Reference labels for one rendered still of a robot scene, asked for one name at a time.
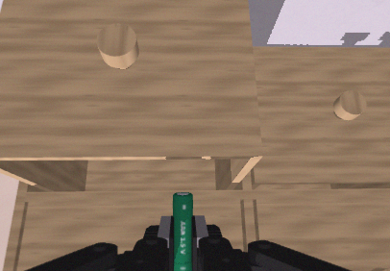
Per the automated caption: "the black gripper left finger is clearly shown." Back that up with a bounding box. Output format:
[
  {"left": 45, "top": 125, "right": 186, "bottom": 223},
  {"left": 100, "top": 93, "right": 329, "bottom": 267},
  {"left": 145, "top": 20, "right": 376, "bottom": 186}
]
[{"left": 25, "top": 216, "right": 174, "bottom": 271}]

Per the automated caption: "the green aaa battery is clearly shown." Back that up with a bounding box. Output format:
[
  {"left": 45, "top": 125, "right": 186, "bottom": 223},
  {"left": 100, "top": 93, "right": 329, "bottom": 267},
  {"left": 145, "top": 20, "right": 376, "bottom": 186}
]
[{"left": 173, "top": 192, "right": 193, "bottom": 271}]

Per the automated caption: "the brown wooden drawer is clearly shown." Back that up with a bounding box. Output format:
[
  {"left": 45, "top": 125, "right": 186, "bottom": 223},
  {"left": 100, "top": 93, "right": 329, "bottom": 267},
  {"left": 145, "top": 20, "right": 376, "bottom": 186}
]
[
  {"left": 0, "top": 0, "right": 263, "bottom": 192},
  {"left": 251, "top": 53, "right": 390, "bottom": 190},
  {"left": 16, "top": 199, "right": 244, "bottom": 271},
  {"left": 253, "top": 198, "right": 390, "bottom": 271}
]

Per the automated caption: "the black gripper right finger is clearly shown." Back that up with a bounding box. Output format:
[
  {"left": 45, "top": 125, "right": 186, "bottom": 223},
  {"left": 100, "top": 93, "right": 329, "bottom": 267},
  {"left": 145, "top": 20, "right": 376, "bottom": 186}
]
[{"left": 192, "top": 215, "right": 351, "bottom": 271}]

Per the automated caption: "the brown wooden chest of drawers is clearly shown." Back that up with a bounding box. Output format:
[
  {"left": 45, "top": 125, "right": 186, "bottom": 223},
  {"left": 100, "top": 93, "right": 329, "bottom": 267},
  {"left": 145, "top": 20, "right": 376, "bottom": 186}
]
[{"left": 3, "top": 46, "right": 390, "bottom": 271}]

